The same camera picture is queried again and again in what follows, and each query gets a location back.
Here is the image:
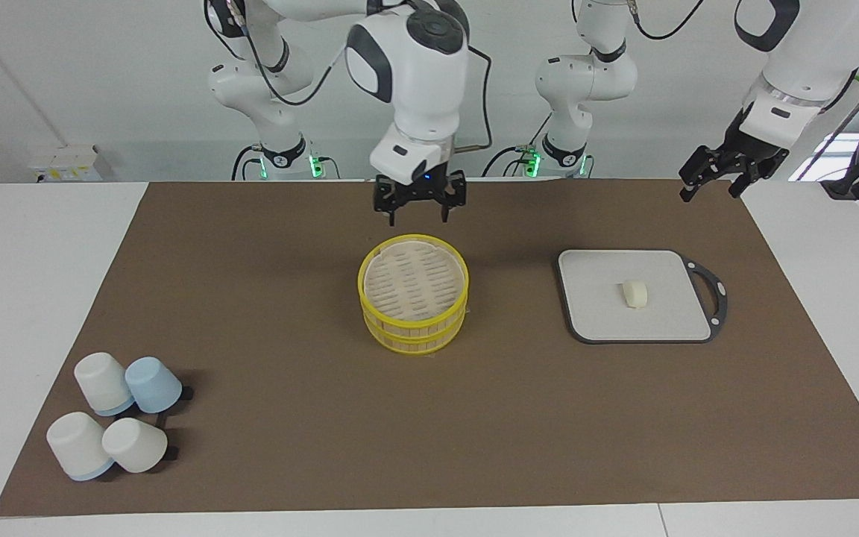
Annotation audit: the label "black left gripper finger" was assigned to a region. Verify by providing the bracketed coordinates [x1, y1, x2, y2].
[679, 147, 729, 203]
[729, 169, 764, 200]

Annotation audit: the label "yellow bamboo steamer basket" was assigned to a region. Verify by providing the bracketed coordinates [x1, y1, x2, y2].
[363, 302, 468, 356]
[357, 233, 470, 333]

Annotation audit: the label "brown table mat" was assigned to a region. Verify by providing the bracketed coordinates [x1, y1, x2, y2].
[0, 181, 859, 517]

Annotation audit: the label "grey cutting board black rim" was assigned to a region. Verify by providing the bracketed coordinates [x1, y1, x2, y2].
[556, 249, 729, 345]

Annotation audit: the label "white box yellow labels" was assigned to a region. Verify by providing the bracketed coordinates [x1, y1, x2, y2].
[29, 145, 107, 183]

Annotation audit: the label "white plastic cup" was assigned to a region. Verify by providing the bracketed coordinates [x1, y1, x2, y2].
[74, 352, 134, 412]
[101, 417, 169, 474]
[46, 412, 112, 479]

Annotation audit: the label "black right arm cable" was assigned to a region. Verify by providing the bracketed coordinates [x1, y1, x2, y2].
[204, 0, 494, 154]

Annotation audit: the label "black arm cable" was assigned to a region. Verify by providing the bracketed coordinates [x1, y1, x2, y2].
[570, 0, 706, 42]
[204, 0, 494, 154]

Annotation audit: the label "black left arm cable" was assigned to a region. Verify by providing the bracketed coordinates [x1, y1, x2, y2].
[570, 0, 706, 42]

